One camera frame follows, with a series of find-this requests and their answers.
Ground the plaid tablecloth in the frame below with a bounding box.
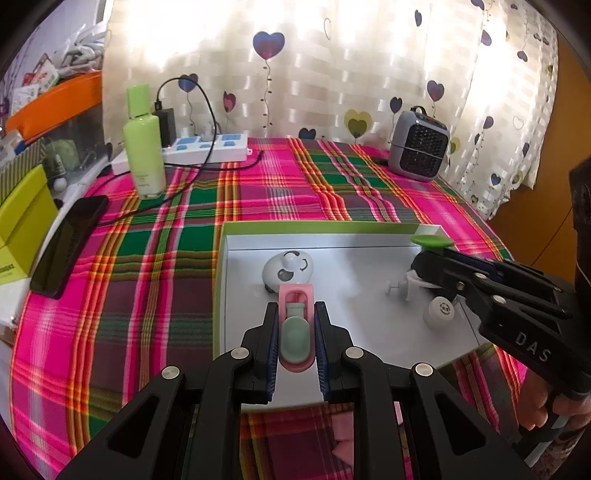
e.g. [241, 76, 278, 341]
[9, 136, 527, 480]

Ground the black cable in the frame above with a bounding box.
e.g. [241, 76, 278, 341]
[97, 76, 266, 228]

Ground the grey panda-shaped holder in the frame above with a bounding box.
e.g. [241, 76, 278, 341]
[262, 250, 315, 294]

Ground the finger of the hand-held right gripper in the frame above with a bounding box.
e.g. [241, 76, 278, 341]
[443, 249, 575, 301]
[411, 253, 568, 324]

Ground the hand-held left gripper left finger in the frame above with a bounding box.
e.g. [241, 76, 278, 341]
[58, 302, 281, 480]

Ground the pink clip with mint pad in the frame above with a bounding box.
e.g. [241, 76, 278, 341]
[276, 284, 317, 372]

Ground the green and white cardboard box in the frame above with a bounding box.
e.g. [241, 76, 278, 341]
[212, 220, 485, 370]

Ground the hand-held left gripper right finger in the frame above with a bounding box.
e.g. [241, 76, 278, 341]
[315, 302, 527, 480]

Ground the heart-print curtain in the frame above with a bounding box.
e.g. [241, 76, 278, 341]
[102, 0, 561, 222]

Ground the yellow-green box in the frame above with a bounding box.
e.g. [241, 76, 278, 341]
[0, 165, 60, 284]

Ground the pile of printed cards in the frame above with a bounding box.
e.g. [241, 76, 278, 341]
[9, 53, 63, 116]

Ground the white and blue power strip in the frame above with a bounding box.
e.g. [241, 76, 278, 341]
[112, 131, 254, 176]

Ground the striped box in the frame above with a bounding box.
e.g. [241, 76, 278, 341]
[0, 137, 47, 178]

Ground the orange bin lid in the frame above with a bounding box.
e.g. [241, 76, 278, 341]
[4, 71, 103, 139]

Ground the bundle of white cables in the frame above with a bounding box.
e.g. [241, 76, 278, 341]
[60, 23, 109, 70]

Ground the green-topped white knob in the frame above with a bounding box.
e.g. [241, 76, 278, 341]
[404, 234, 455, 292]

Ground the black charger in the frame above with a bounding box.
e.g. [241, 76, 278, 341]
[152, 108, 177, 148]

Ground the person's right forearm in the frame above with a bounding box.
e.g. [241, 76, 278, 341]
[517, 415, 591, 480]

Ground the white round container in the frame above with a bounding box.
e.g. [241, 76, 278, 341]
[423, 298, 457, 329]

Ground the light green bottle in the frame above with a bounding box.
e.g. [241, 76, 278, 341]
[122, 84, 167, 198]

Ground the person's right hand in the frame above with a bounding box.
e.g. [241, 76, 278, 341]
[519, 374, 591, 428]

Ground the black phone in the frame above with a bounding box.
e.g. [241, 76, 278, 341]
[30, 195, 110, 299]

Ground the small grey heater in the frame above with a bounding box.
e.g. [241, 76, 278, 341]
[388, 106, 451, 178]

